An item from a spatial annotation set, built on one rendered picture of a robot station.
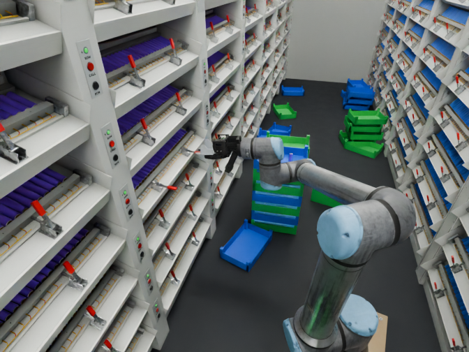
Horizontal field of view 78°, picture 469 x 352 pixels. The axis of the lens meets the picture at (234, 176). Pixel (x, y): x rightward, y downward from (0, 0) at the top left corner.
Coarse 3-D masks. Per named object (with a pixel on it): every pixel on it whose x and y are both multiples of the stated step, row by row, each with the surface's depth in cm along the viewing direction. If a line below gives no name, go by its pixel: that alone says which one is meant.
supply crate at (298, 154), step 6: (288, 150) 180; (294, 150) 179; (300, 150) 178; (306, 150) 175; (288, 156) 179; (294, 156) 179; (300, 156) 179; (306, 156) 172; (258, 162) 166; (282, 162) 174; (258, 168) 168
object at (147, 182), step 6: (192, 132) 142; (186, 138) 137; (192, 138) 140; (180, 144) 132; (174, 150) 127; (168, 156) 123; (162, 162) 119; (168, 162) 122; (156, 168) 115; (162, 168) 117; (168, 168) 120; (156, 174) 113; (150, 180) 110; (144, 186) 106; (138, 192) 104; (138, 204) 102
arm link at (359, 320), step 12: (348, 300) 110; (360, 300) 110; (348, 312) 106; (360, 312) 106; (372, 312) 107; (348, 324) 103; (360, 324) 103; (372, 324) 103; (348, 336) 103; (360, 336) 103; (372, 336) 106; (348, 348) 105; (360, 348) 109
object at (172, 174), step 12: (204, 132) 144; (192, 144) 139; (180, 156) 130; (192, 156) 136; (180, 168) 124; (144, 180) 112; (156, 180) 114; (168, 180) 116; (156, 192) 110; (144, 204) 104; (156, 204) 110; (144, 216) 101
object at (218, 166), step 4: (216, 160) 194; (220, 160) 198; (224, 160) 201; (228, 160) 203; (216, 164) 185; (220, 164) 196; (224, 164) 198; (216, 168) 191; (220, 168) 193; (224, 168) 195; (216, 172) 188; (220, 172) 187; (216, 176) 186; (220, 176) 187; (216, 180) 183; (216, 184) 180
